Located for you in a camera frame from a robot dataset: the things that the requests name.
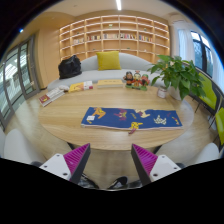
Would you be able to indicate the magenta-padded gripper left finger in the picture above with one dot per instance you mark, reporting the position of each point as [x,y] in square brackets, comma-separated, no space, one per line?
[58,165]

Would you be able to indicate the yellow square cushion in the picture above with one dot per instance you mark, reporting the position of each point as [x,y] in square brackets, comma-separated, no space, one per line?
[108,60]

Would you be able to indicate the white air conditioner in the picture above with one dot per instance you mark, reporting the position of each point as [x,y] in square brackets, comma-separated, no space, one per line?
[177,19]

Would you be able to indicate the light grey curved sofa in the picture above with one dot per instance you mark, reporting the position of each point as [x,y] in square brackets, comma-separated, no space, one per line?
[96,75]

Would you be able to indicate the small white pouch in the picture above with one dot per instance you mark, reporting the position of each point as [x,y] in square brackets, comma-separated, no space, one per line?
[64,88]

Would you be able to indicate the blue animal-print towel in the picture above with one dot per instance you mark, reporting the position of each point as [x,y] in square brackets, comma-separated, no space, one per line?
[113,120]

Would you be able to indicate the yellow book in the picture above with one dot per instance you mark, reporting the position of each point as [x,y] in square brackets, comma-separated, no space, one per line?
[76,87]

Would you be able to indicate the flat yellow box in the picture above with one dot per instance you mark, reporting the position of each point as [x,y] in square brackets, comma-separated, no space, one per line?
[110,83]

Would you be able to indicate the green leafy plant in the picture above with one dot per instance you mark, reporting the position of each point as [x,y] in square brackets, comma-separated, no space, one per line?
[176,73]

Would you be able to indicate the dark-framed window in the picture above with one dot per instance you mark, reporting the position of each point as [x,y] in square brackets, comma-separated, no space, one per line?
[201,53]

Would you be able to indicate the black bag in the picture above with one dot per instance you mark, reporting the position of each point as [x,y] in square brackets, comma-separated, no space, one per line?
[69,67]

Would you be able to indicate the wooden wall shelf unit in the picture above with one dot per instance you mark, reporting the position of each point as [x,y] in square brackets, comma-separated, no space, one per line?
[113,33]

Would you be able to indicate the red and white magazine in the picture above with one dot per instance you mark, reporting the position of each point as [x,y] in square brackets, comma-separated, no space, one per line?
[50,96]

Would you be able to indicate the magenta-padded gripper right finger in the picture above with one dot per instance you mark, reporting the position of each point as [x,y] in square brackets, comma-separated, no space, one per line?
[162,165]

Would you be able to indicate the white chair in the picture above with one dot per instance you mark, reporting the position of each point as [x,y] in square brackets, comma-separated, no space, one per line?
[16,146]
[203,154]

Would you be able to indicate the three colourful figurines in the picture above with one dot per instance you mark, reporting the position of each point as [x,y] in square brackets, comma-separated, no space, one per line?
[136,81]

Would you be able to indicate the small white can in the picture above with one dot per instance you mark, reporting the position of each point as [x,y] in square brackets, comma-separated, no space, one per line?
[162,92]

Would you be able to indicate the white sheer curtain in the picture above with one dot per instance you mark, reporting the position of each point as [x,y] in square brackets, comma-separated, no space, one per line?
[185,45]

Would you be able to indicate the long ceiling light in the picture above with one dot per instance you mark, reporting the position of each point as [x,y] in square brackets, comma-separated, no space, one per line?
[118,4]

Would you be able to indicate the white plant pot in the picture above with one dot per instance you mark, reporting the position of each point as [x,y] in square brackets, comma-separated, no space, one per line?
[175,94]

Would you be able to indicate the glass door with grey frame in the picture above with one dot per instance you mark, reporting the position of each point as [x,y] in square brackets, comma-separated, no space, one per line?
[16,73]

